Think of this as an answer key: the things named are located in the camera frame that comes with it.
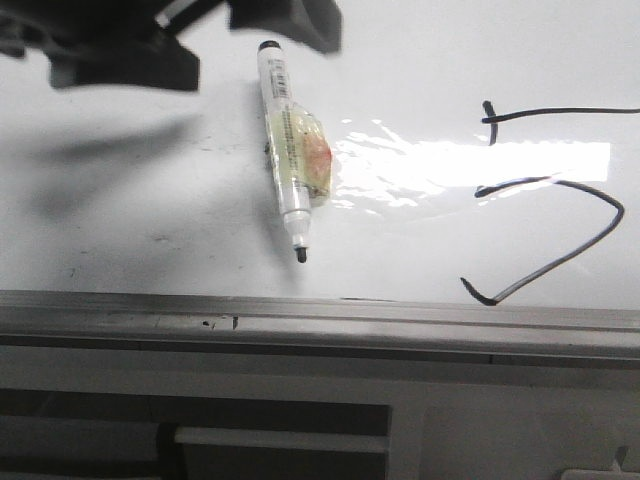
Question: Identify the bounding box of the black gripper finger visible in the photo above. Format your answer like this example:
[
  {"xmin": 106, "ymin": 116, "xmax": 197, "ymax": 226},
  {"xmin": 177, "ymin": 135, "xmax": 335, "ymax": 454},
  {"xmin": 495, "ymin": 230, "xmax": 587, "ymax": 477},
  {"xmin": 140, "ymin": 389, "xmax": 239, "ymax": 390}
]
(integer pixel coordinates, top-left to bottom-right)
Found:
[
  {"xmin": 228, "ymin": 0, "xmax": 343, "ymax": 54},
  {"xmin": 1, "ymin": 0, "xmax": 200, "ymax": 92}
]

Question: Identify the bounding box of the white marker with tape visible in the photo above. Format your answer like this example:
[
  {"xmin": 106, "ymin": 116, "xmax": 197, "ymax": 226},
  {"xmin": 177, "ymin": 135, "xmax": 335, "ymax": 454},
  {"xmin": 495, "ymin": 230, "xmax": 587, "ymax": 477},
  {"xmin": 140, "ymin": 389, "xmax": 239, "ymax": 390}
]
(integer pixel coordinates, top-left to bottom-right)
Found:
[{"xmin": 257, "ymin": 40, "xmax": 333, "ymax": 263}]

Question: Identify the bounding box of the white whiteboard with aluminium frame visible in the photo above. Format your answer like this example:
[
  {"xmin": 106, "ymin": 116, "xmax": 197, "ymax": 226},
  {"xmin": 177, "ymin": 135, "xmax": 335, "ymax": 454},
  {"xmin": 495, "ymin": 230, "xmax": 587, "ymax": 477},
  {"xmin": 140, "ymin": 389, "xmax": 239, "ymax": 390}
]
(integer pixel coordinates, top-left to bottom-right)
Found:
[{"xmin": 1, "ymin": 1, "xmax": 639, "ymax": 361}]

